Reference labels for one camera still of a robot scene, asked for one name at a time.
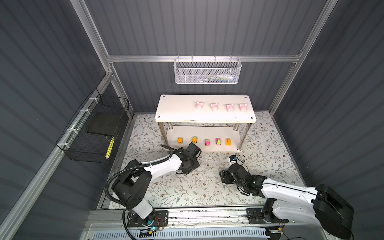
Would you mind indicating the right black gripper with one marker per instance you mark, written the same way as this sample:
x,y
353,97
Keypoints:
x,y
225,174

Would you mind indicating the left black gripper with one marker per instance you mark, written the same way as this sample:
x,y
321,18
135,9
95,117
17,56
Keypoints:
x,y
196,165

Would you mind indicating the pink green mixer truck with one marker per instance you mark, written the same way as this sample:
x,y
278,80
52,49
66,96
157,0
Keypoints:
x,y
207,142

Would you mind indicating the orange toy car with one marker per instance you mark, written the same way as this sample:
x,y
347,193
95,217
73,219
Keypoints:
x,y
228,142

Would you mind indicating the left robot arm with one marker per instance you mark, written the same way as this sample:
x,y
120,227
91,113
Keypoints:
x,y
128,187

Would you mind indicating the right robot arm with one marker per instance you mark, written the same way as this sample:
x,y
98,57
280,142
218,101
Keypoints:
x,y
321,206

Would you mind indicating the white two-tier shelf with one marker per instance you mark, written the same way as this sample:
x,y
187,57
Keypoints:
x,y
177,116

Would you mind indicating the floral patterned mat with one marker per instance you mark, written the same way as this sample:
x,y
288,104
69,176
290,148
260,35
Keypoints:
x,y
264,153

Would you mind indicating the yellow green marker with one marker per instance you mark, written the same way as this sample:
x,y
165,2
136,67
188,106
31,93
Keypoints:
x,y
110,148

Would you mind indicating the items in white basket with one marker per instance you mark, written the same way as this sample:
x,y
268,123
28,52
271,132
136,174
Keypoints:
x,y
220,79

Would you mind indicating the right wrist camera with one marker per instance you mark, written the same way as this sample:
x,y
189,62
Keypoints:
x,y
233,159

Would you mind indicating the white wire mesh basket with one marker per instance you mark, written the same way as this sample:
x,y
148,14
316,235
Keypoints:
x,y
188,72

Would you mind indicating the black wire basket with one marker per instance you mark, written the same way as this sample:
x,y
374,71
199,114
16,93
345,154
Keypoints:
x,y
87,138

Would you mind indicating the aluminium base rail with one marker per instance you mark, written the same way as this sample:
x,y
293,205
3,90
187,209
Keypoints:
x,y
205,223

